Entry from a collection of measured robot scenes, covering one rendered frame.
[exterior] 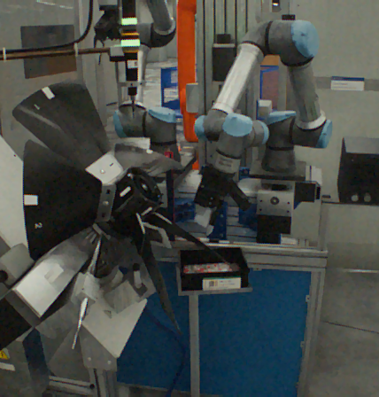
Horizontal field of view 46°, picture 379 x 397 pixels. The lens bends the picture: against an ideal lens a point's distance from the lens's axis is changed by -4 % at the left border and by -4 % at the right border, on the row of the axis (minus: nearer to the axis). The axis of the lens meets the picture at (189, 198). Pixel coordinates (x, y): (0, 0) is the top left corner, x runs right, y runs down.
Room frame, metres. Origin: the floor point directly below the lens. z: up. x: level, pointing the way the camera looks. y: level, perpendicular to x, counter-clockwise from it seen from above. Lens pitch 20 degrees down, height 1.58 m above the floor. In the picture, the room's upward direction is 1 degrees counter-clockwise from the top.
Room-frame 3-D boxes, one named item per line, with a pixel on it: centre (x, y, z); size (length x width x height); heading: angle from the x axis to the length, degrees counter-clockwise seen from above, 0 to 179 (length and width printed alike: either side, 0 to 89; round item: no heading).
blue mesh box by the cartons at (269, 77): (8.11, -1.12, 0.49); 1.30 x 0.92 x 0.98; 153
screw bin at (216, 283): (1.31, -0.07, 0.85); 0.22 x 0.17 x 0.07; 93
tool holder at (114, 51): (1.15, 0.15, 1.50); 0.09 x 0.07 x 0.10; 113
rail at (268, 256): (1.49, -0.03, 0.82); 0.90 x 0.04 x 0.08; 78
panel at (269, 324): (1.49, -0.03, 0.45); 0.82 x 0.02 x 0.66; 78
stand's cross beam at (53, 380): (1.07, 0.38, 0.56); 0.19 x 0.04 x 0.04; 78
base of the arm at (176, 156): (1.92, 0.11, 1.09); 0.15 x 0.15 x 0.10
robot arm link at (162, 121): (1.92, 0.11, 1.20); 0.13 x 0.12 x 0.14; 81
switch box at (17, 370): (1.00, 0.51, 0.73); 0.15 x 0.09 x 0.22; 78
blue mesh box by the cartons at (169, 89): (8.52, -0.19, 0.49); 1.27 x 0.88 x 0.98; 153
